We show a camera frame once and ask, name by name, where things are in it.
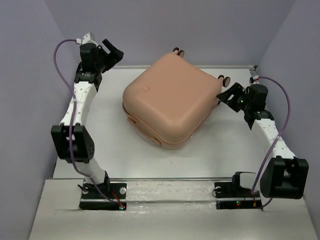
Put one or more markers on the aluminium table rail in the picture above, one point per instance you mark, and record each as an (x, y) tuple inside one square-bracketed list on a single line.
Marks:
[(228, 178)]

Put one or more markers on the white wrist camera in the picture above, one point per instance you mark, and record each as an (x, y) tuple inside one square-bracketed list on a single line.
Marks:
[(87, 38), (253, 79)]

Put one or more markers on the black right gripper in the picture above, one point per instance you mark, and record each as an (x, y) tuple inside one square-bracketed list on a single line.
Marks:
[(236, 89)]

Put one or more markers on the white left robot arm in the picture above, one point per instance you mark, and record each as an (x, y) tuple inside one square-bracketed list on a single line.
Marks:
[(71, 139)]

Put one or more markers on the pink hard-shell suitcase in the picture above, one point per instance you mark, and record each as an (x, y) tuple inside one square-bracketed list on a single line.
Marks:
[(170, 100)]

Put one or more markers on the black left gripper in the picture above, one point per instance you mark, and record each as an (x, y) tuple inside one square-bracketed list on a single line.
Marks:
[(113, 57)]

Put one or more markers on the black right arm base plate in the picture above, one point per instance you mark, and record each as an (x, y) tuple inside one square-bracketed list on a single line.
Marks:
[(230, 197)]

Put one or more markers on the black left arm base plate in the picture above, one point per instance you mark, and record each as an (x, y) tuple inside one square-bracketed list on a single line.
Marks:
[(92, 200)]

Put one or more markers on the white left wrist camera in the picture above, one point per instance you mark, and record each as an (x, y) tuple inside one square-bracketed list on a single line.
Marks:
[(87, 38)]

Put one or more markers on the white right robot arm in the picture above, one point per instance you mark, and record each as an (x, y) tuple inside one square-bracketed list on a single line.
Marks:
[(281, 175)]

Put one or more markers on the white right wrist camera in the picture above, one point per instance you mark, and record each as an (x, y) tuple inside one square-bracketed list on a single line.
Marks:
[(253, 79)]

